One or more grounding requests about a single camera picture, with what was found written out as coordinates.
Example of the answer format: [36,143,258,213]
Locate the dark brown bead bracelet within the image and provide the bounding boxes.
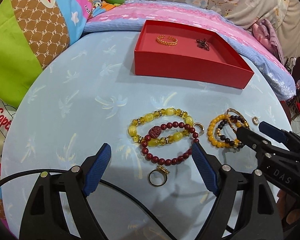
[215,115,251,149]

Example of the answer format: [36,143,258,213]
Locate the orange yellow bead bracelet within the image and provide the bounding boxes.
[206,114,243,149]

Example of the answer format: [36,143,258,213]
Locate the gold ring with ornament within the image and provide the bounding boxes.
[147,165,171,187]

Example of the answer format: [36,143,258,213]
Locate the dark red bead bracelet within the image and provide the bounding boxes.
[140,121,200,166]

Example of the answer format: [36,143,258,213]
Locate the yellow glass bead bracelet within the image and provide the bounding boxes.
[128,107,199,147]

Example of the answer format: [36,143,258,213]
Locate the dark garnet beaded bow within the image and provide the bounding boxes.
[196,38,210,51]

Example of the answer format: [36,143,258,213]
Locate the gold woven bangle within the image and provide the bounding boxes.
[156,35,178,47]

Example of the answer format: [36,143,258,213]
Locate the thin gold bangle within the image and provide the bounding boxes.
[225,108,250,133]

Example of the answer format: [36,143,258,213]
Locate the person left hand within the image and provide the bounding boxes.
[276,190,300,231]

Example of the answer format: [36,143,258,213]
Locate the red cardboard tray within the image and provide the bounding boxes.
[134,20,254,89]

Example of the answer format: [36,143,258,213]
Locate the pink purple crumpled cloth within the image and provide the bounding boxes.
[251,19,284,64]

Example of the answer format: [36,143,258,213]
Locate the light blue palm tablecloth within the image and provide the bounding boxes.
[1,31,292,239]

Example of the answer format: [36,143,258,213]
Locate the pink blue rose pillow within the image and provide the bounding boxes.
[83,0,296,101]

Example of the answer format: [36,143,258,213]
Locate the monkey cartoon colourful quilt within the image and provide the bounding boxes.
[0,0,126,233]

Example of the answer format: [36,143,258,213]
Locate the black cable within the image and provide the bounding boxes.
[0,168,233,240]

